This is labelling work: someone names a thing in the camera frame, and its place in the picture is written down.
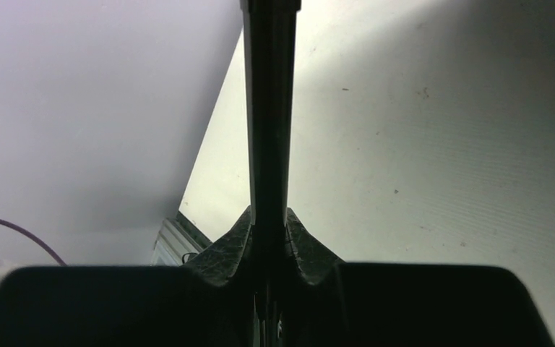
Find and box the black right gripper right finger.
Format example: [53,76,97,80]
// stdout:
[282,211,554,346]

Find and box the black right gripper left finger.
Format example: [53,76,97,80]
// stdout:
[0,210,254,346]

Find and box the pink folding umbrella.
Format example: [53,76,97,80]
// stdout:
[241,1,301,346]

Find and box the aluminium table frame rail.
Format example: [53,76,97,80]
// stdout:
[150,211,212,266]

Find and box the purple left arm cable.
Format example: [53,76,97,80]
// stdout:
[0,213,68,267]

